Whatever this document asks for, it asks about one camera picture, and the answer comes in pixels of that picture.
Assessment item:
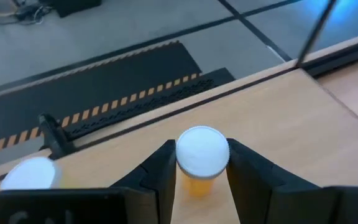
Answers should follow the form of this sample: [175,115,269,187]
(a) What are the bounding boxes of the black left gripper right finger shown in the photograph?
[227,139,332,224]

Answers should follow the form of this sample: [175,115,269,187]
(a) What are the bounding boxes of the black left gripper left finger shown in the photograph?
[111,139,177,224]

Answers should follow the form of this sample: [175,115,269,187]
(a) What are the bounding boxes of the narrow orange medicine bottle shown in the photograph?
[175,124,231,198]

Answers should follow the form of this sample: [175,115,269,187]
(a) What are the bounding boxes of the green medicine bottle white cap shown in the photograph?
[0,156,65,191]

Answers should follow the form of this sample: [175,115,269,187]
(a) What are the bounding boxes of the raised wooden shelf board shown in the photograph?
[0,68,358,224]

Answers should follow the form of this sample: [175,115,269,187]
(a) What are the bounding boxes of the black mat yellow striped edges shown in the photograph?
[0,40,203,156]

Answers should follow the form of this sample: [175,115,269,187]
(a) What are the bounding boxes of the long black floor tape strip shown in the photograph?
[0,0,304,96]

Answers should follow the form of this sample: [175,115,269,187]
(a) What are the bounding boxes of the short black floor tape strip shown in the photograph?
[217,0,293,62]

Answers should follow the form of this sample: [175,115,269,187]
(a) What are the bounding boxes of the black floor box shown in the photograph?
[50,0,103,19]

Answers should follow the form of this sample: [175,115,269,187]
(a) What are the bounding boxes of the tangled floor cables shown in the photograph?
[0,0,54,26]

